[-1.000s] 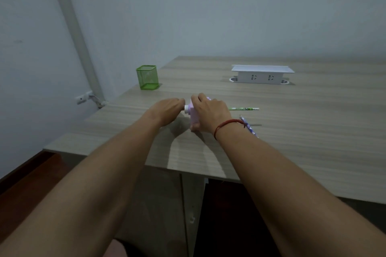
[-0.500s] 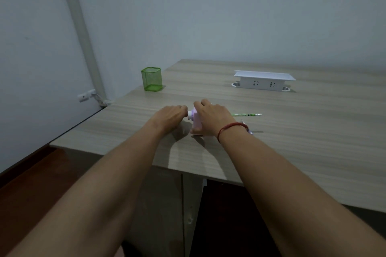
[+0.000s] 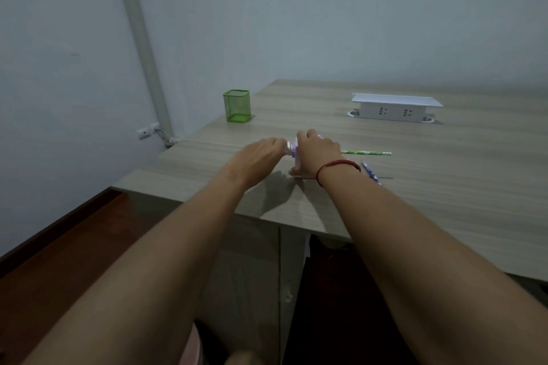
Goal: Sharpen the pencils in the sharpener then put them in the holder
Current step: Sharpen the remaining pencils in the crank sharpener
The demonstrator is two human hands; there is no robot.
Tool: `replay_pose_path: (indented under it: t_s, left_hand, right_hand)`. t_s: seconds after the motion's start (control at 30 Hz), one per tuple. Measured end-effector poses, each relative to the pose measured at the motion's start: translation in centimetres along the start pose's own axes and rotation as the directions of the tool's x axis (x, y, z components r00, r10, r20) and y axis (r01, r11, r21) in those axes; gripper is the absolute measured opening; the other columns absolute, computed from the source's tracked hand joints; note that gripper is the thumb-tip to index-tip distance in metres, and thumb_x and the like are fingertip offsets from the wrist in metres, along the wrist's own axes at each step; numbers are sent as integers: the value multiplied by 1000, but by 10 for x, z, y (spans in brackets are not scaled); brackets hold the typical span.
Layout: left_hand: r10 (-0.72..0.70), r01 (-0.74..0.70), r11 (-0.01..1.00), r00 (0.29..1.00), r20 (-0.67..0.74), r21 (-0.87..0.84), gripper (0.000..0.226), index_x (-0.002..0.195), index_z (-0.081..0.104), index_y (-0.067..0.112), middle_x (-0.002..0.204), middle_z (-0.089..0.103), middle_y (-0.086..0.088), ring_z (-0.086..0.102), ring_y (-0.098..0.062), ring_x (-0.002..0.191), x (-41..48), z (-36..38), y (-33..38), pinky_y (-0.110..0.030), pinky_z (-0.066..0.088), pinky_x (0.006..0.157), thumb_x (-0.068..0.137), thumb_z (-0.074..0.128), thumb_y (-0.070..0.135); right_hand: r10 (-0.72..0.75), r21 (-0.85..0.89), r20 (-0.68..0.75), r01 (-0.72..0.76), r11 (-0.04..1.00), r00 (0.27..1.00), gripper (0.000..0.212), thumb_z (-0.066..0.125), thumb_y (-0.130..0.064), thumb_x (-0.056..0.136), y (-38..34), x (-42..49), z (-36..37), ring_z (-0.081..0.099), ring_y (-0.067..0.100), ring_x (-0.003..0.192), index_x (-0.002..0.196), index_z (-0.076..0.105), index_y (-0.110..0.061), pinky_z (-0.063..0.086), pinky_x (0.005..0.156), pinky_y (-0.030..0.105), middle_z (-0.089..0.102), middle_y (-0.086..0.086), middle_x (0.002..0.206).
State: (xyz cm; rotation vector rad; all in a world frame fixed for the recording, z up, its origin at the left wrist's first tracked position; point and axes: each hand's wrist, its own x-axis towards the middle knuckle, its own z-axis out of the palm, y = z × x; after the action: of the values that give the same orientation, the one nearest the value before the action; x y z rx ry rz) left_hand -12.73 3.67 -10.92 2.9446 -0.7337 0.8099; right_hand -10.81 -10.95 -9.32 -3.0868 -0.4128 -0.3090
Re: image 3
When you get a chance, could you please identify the white wall pipe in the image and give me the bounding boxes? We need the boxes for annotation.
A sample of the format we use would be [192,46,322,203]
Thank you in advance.
[109,0,175,141]

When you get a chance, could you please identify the person's right forearm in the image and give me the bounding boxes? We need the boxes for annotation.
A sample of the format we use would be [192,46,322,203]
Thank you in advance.
[319,163,548,365]

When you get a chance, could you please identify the purple pencil sharpener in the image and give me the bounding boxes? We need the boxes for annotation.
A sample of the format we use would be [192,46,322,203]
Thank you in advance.
[285,132,325,178]

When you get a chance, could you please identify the person's left forearm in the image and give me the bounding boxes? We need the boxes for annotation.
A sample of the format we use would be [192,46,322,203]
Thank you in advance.
[21,174,257,365]

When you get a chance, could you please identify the white cable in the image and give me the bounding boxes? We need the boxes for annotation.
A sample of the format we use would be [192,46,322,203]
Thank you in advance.
[155,126,181,149]

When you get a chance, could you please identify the blue patterned pencil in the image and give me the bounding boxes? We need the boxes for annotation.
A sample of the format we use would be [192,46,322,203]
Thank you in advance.
[360,160,383,186]

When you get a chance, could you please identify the white desk socket box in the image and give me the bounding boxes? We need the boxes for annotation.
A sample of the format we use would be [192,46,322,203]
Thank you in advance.
[347,93,445,124]

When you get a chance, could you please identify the person's right hand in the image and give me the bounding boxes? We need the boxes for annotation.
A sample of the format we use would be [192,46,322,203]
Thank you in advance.
[288,129,357,181]

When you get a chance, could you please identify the white wall socket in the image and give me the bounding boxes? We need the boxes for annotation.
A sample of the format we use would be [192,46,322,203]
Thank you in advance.
[136,121,160,141]

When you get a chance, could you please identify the person's left hand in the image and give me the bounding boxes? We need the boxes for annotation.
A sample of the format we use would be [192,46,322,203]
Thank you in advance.
[225,137,290,189]

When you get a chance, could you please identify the person's bare knee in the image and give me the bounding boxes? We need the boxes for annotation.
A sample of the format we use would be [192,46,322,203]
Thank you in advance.
[224,350,259,365]

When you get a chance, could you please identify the green mesh pen holder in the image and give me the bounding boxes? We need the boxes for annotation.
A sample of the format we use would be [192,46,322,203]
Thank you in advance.
[222,89,254,124]

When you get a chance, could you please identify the green patterned pencil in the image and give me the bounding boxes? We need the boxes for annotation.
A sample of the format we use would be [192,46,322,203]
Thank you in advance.
[340,149,393,157]

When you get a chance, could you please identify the red string bracelet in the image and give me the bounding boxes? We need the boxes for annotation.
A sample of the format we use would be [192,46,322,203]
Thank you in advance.
[315,159,362,188]

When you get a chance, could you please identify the wooden desk cabinet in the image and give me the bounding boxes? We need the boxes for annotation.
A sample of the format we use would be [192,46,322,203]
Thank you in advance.
[122,193,312,365]

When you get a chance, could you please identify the person's pink clothing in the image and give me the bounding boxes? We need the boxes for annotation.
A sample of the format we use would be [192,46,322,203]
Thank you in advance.
[179,321,203,365]

